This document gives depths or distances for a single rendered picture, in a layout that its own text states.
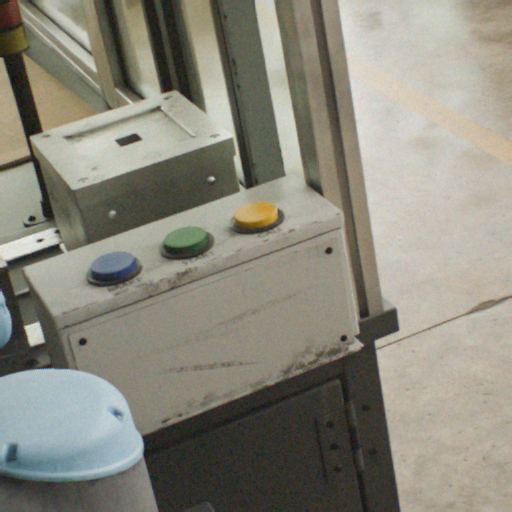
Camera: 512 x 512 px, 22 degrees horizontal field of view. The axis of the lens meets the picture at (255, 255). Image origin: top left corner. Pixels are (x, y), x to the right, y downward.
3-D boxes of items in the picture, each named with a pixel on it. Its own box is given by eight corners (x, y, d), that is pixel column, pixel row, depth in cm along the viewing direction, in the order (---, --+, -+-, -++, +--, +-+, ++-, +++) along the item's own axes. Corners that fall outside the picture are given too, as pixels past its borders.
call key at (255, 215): (269, 215, 122) (266, 196, 121) (287, 231, 118) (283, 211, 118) (231, 229, 121) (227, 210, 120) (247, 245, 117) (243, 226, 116)
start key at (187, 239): (201, 240, 120) (197, 221, 119) (217, 256, 117) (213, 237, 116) (161, 254, 119) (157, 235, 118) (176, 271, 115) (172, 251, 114)
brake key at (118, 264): (131, 265, 118) (126, 246, 117) (145, 282, 115) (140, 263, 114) (89, 279, 117) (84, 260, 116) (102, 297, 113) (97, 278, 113)
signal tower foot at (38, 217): (84, 199, 166) (80, 181, 165) (92, 209, 163) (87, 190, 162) (20, 221, 164) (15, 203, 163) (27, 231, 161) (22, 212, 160)
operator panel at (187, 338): (316, 302, 134) (293, 172, 127) (365, 349, 125) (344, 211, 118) (60, 400, 126) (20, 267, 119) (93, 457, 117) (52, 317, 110)
